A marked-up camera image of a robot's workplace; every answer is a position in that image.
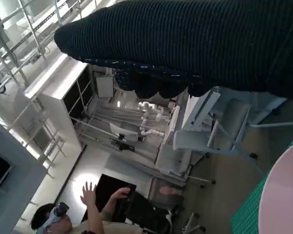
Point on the person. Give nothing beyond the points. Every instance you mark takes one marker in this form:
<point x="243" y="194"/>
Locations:
<point x="95" y="219"/>

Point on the grey mesh chair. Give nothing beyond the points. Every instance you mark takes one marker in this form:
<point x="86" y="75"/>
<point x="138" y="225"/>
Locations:
<point x="200" y="139"/>

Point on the pink bowl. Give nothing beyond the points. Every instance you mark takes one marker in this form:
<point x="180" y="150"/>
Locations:
<point x="283" y="195"/>

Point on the white shelving unit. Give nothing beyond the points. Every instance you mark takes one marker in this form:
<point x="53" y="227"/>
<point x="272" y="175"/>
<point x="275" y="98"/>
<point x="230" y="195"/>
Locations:
<point x="53" y="92"/>

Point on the black camera on stand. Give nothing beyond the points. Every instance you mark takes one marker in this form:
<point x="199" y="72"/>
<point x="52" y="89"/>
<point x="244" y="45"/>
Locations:
<point x="122" y="141"/>

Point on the black flat monitor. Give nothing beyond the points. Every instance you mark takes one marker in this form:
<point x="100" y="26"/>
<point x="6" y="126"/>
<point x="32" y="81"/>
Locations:
<point x="110" y="187"/>

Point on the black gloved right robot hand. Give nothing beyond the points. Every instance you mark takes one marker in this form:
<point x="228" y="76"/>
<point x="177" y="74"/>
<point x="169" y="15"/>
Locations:
<point x="185" y="41"/>

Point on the green cutting mat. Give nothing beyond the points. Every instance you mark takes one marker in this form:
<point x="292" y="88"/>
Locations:
<point x="249" y="212"/>

